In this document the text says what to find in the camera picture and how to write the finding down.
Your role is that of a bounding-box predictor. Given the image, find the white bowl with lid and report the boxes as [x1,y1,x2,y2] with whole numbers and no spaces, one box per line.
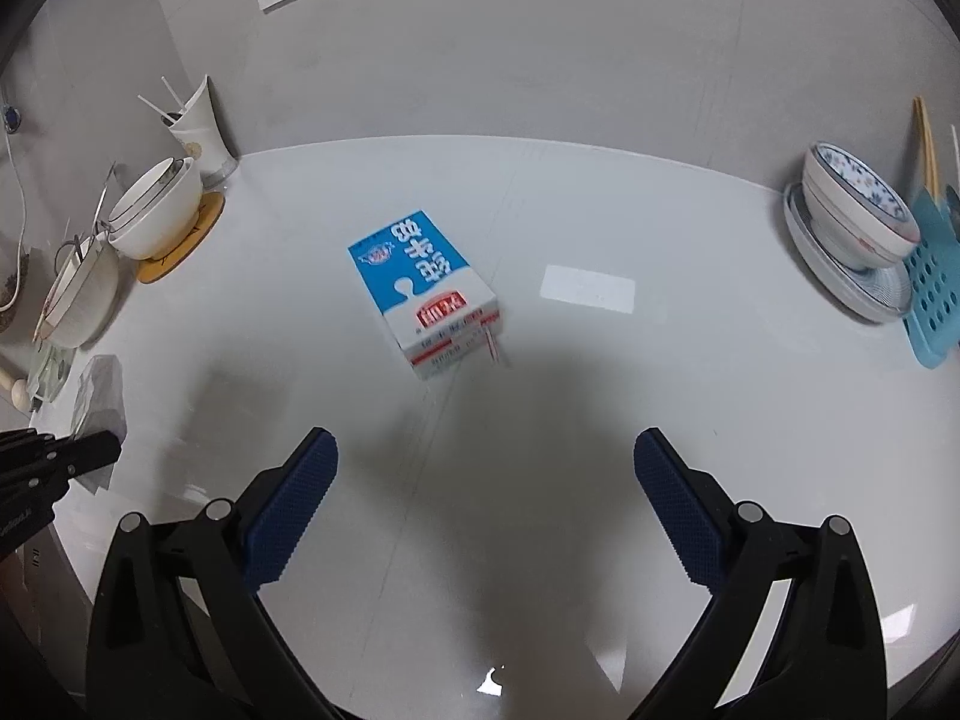
[103,156,203,262]

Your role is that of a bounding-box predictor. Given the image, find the blue plastic utensil holder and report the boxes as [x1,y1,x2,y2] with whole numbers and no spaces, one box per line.
[903,188,960,369]

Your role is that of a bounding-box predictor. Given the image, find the white ceramic cup holder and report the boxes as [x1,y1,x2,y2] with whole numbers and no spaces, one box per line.
[139,75,238,188]

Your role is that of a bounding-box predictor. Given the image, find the blue white milk carton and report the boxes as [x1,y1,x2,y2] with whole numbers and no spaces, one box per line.
[348,210,503,379]

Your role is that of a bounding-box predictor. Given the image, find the pink drinking straw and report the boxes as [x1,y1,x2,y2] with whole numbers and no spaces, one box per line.
[482,325,501,364]

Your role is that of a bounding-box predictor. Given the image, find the blue patterned porcelain bowl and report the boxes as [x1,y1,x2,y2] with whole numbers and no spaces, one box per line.
[800,142,921,271]

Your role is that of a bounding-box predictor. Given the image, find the round wooden coaster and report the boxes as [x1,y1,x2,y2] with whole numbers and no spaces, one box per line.
[137,192,226,284]

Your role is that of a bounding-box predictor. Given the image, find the white cable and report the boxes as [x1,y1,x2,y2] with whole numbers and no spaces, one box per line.
[0,127,33,313]

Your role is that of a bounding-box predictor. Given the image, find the blue rimmed porcelain plate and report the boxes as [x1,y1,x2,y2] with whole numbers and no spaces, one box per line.
[782,182,913,325]

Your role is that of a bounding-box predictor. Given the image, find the wooden chopsticks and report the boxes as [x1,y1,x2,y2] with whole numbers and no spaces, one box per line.
[913,96,940,202]

